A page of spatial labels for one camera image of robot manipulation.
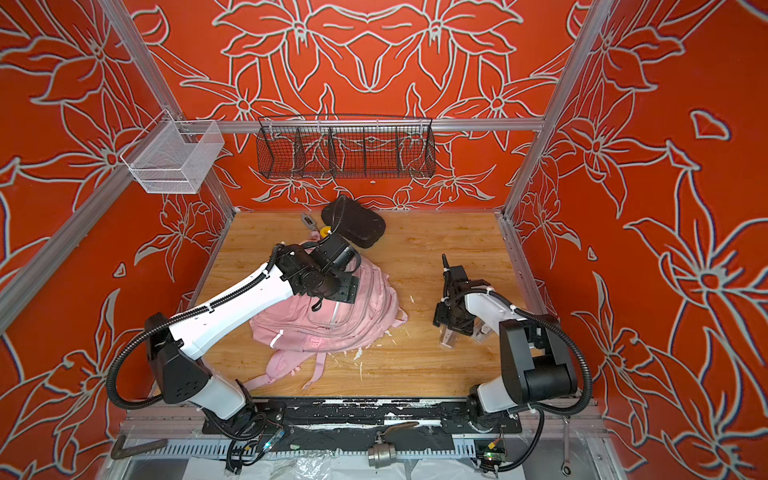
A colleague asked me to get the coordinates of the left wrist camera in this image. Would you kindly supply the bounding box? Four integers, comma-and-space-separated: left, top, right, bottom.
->
310, 233, 361, 273

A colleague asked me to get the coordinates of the white wire wall basket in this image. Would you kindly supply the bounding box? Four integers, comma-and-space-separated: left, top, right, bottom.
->
119, 110, 224, 194

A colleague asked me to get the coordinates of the rusty metal bracket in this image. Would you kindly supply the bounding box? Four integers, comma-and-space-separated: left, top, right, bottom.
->
110, 435, 169, 460

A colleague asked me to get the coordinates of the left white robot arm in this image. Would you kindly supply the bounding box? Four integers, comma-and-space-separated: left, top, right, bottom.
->
105, 238, 362, 420

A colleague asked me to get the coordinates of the pink student backpack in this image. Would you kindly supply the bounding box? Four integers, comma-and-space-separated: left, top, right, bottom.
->
244, 258, 408, 390

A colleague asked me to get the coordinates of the black pencil case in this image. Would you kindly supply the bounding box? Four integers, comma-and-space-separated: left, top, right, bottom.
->
321, 195, 386, 249

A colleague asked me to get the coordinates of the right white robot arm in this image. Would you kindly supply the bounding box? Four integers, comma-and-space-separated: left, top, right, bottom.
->
433, 256, 593, 422

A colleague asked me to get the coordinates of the clear eraser box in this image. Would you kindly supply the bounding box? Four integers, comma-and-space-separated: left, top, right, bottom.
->
471, 324, 493, 344

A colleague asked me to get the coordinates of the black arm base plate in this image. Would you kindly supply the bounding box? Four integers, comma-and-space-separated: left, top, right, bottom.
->
202, 395, 523, 436

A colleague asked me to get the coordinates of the white cable duct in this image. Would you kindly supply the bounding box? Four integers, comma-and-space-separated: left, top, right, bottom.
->
132, 438, 477, 461

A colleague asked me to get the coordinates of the silver wrench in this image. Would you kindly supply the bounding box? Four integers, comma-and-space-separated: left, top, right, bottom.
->
560, 416, 572, 477

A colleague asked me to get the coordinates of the black wire wall basket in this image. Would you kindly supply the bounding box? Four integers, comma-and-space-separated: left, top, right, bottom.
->
255, 116, 437, 179

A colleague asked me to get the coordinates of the metal ball valve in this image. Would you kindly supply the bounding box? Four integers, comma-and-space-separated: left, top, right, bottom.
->
367, 421, 419, 469

